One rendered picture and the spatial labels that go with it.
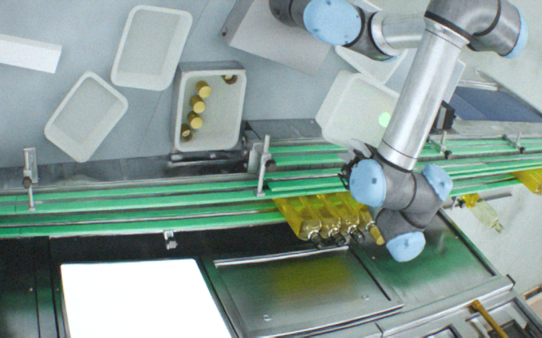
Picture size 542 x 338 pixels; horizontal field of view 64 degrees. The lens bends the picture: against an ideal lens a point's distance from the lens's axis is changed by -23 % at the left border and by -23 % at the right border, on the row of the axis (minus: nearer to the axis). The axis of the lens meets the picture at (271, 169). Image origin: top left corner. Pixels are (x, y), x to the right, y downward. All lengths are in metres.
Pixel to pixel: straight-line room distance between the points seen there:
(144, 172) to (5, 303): 0.60
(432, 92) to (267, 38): 0.60
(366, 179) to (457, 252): 0.94
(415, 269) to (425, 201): 0.68
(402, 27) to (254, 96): 0.57
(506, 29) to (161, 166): 1.01
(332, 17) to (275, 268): 0.69
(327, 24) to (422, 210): 0.45
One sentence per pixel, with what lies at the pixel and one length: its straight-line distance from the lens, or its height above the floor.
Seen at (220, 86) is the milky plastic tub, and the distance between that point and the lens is 1.47.
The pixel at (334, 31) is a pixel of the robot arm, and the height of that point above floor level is 1.08.
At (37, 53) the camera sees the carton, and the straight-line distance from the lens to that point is 1.32.
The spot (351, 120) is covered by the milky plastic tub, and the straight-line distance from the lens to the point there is 1.32.
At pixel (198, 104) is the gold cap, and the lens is 1.42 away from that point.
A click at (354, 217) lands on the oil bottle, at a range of 1.45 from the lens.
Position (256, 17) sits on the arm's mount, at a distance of 1.34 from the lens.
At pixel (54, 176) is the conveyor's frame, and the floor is 0.83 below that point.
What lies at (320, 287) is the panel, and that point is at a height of 1.17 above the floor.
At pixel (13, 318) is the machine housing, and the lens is 1.33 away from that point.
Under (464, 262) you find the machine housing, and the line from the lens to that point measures 1.75.
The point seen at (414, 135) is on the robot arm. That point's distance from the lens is 0.89.
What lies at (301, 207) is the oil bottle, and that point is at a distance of 1.44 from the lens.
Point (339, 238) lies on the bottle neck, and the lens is 1.38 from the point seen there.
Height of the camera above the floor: 2.07
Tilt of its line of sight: 52 degrees down
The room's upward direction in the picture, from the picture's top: 144 degrees clockwise
